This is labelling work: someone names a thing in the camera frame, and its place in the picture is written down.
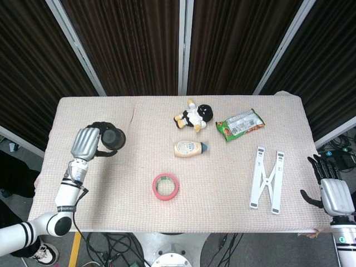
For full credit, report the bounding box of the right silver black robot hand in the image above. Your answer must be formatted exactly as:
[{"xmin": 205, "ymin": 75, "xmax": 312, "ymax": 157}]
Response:
[{"xmin": 299, "ymin": 154, "xmax": 356, "ymax": 216}]

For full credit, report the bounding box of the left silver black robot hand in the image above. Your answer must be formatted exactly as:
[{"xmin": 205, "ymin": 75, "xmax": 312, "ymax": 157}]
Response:
[{"xmin": 70, "ymin": 121, "xmax": 121, "ymax": 162}]

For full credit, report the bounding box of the black dome-shaped object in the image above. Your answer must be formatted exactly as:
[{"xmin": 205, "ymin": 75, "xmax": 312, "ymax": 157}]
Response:
[{"xmin": 100, "ymin": 126, "xmax": 127, "ymax": 151}]

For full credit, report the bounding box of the beige waffle tablecloth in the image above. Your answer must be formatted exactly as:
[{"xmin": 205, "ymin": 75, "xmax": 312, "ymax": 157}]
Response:
[{"xmin": 27, "ymin": 91, "xmax": 321, "ymax": 235}]

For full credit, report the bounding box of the white folding laptop stand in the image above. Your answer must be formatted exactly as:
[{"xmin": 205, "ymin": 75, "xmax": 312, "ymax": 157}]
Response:
[{"xmin": 248, "ymin": 145, "xmax": 286, "ymax": 216}]

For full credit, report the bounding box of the dark brown partition panel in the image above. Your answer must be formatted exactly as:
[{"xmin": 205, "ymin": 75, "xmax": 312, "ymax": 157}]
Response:
[
  {"xmin": 61, "ymin": 0, "xmax": 182, "ymax": 97},
  {"xmin": 260, "ymin": 0, "xmax": 356, "ymax": 140},
  {"xmin": 186, "ymin": 0, "xmax": 304, "ymax": 96},
  {"xmin": 0, "ymin": 0, "xmax": 98, "ymax": 151}
]

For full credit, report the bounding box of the beige squeeze bottle blue cap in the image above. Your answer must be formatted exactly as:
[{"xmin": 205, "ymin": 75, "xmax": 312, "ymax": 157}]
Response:
[{"xmin": 173, "ymin": 140, "xmax": 209, "ymax": 160}]

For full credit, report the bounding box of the red tape roll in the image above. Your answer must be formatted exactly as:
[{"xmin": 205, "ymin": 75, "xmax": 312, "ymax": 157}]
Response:
[{"xmin": 151, "ymin": 172, "xmax": 180, "ymax": 202}]

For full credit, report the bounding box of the yellow floor tape strip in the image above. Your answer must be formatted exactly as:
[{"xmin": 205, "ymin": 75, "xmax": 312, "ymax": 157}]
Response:
[{"xmin": 67, "ymin": 231, "xmax": 83, "ymax": 267}]

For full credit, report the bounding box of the green snack packet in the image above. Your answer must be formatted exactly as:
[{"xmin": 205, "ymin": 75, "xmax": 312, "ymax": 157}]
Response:
[{"xmin": 215, "ymin": 108, "xmax": 266, "ymax": 143}]

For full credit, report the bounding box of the white black sneaker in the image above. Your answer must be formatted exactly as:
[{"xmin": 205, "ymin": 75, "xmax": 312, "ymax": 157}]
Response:
[{"xmin": 28, "ymin": 241, "xmax": 60, "ymax": 265}]

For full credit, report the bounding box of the black white plush toy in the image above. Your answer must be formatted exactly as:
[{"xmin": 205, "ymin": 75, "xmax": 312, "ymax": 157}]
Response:
[{"xmin": 173, "ymin": 98, "xmax": 215, "ymax": 133}]

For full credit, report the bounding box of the grey metal partition rail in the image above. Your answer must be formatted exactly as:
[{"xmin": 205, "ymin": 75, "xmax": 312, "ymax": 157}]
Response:
[
  {"xmin": 314, "ymin": 115, "xmax": 356, "ymax": 149},
  {"xmin": 0, "ymin": 125, "xmax": 46, "ymax": 160}
]

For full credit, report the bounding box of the grey metal partition post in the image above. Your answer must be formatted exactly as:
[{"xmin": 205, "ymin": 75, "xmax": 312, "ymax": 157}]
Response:
[
  {"xmin": 45, "ymin": 0, "xmax": 107, "ymax": 97},
  {"xmin": 253, "ymin": 0, "xmax": 318, "ymax": 96},
  {"xmin": 177, "ymin": 0, "xmax": 195, "ymax": 96}
]

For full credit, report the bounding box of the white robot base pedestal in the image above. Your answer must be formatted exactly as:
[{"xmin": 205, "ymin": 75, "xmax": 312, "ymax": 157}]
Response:
[{"xmin": 132, "ymin": 232, "xmax": 210, "ymax": 267}]

